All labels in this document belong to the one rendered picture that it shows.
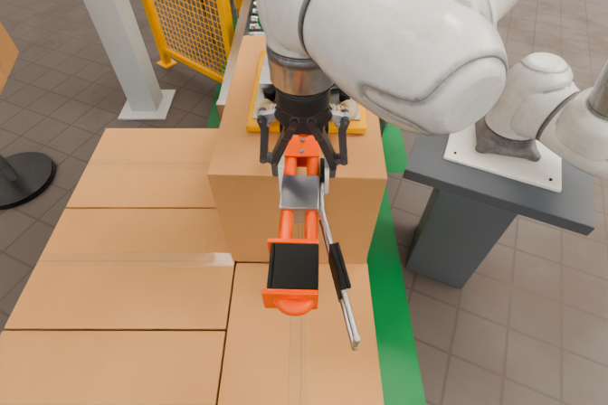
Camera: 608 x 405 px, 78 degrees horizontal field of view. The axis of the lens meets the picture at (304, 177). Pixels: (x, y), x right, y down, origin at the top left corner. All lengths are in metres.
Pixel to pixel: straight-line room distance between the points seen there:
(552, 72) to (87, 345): 1.37
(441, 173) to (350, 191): 0.37
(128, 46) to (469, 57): 2.20
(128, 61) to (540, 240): 2.36
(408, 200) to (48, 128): 2.20
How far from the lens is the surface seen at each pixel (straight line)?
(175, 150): 1.52
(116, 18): 2.32
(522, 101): 1.16
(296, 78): 0.46
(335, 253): 0.53
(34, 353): 1.27
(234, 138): 0.92
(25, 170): 2.56
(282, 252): 0.53
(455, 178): 1.16
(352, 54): 0.31
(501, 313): 1.87
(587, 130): 1.07
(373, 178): 0.84
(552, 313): 1.97
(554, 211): 1.21
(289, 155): 0.66
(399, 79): 0.29
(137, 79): 2.50
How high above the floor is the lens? 1.57
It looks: 49 degrees down
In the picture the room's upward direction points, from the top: straight up
